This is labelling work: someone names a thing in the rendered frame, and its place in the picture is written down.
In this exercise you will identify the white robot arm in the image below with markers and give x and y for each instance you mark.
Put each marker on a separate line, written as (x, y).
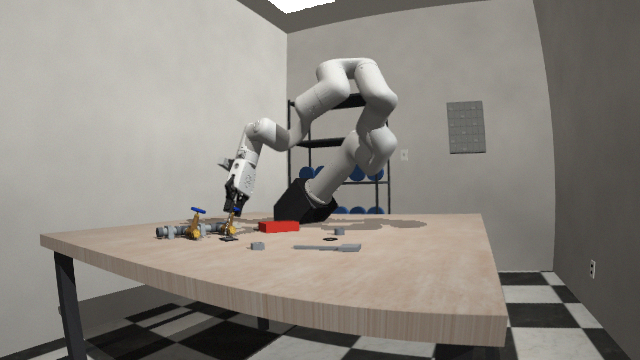
(332, 89)

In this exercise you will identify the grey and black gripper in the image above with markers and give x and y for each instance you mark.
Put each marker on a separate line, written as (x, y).
(242, 179)

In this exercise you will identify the grey pipe manifold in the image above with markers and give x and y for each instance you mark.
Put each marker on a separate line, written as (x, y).
(191, 231)

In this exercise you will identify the grey hex nut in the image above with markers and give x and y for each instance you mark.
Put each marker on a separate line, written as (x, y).
(257, 246)

